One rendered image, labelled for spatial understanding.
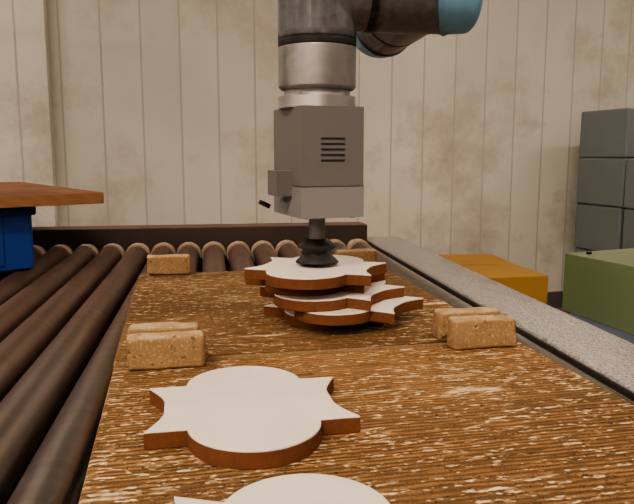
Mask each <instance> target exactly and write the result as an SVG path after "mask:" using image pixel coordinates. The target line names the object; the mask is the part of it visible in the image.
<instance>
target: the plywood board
mask: <svg viewBox="0 0 634 504"><path fill-rule="evenodd" d="M103 203H104V193H103V192H97V191H89V190H81V189H73V188H66V187H58V186H50V185H42V184H35V183H27V182H0V208H16V207H38V206H60V205H82V204H103Z"/></svg>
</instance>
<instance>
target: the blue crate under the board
mask: <svg viewBox="0 0 634 504"><path fill-rule="evenodd" d="M35 214H36V207H16V208H0V272H7V271H17V270H27V269H32V268H34V249H33V232H32V216H31V215H35Z"/></svg>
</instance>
